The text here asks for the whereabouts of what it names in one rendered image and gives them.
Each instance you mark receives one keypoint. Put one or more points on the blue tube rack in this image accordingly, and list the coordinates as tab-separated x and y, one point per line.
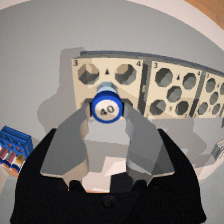
27	148

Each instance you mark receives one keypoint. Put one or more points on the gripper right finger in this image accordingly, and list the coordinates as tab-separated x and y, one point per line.
154	157

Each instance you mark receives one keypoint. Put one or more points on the grey flat mat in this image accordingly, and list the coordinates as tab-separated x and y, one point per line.
38	39

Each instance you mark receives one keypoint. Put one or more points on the beige bucket adapter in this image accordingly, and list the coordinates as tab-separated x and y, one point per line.
107	65
167	74
208	95

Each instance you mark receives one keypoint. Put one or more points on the white tube rack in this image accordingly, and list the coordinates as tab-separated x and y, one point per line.
217	150

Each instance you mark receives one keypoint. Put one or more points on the cream bucket adapter with holes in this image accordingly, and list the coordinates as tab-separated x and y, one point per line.
221	114

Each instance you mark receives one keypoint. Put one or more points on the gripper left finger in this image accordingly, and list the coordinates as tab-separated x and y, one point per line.
60	157

